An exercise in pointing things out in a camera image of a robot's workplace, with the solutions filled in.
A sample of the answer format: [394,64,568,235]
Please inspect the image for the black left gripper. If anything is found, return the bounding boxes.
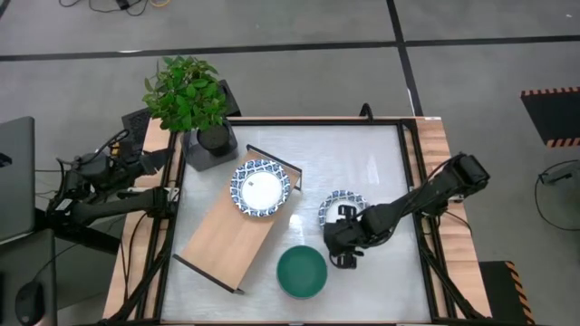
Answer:
[118,143,176,180]

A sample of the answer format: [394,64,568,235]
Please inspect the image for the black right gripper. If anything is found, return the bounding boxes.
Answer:
[323,204,366,270]

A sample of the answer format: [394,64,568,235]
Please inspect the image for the blue patterned paper bowl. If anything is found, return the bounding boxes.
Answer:
[317,188,371,230]
[229,158,292,218]

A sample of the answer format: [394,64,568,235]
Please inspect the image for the green plastic bowl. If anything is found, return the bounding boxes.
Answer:
[275,244,329,301]

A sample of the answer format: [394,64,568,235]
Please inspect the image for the grey square pot base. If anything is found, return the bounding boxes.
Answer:
[180,120,239,172]

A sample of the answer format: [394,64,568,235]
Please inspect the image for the black round plant pot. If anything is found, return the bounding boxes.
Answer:
[196,120,232,158]

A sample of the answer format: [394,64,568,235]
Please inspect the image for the green leafy plant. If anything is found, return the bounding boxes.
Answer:
[142,54,227,133]

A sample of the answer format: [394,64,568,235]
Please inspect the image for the grey laptop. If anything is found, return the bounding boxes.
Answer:
[0,116,36,244]

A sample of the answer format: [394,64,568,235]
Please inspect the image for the small black hazard-striped mat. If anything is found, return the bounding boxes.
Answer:
[478,260,536,326]

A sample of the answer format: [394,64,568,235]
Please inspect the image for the black desk pad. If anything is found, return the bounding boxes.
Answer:
[0,228,58,326]

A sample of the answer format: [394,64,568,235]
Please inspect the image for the black computer mouse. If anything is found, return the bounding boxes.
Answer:
[14,280,46,326]

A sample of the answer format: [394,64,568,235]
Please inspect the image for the grey floor device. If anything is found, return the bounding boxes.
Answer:
[538,161,580,186]

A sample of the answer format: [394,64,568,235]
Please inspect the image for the large black hazard-striped mat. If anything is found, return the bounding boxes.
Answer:
[519,86,580,149]

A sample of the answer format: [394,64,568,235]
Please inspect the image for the black aluminium table frame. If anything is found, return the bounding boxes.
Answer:
[97,116,490,326]

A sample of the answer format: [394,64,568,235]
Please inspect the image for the black floor cables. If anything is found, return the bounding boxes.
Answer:
[58,0,150,17]

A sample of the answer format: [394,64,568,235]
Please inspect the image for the black floor cable loop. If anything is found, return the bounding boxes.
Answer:
[534,158,580,233]

